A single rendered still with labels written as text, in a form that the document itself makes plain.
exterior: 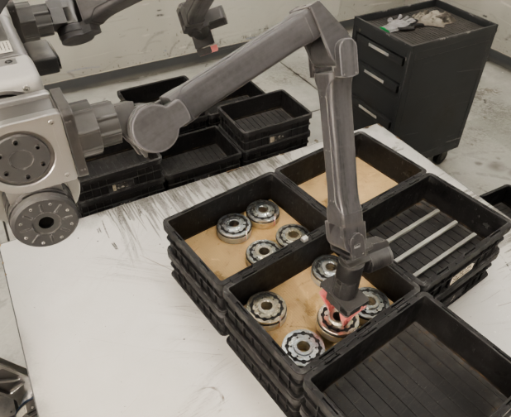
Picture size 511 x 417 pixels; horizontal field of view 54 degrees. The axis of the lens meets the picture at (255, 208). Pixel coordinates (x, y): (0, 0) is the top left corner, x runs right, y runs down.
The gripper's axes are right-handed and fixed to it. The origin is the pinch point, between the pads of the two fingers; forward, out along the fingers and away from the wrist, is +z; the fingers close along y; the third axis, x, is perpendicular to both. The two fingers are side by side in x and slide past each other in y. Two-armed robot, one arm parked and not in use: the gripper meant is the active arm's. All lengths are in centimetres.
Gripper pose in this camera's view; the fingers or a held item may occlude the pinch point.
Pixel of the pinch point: (338, 315)
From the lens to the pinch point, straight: 124.5
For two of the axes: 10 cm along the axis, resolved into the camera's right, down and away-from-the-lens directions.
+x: -8.2, 3.6, -4.5
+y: -5.8, -5.5, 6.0
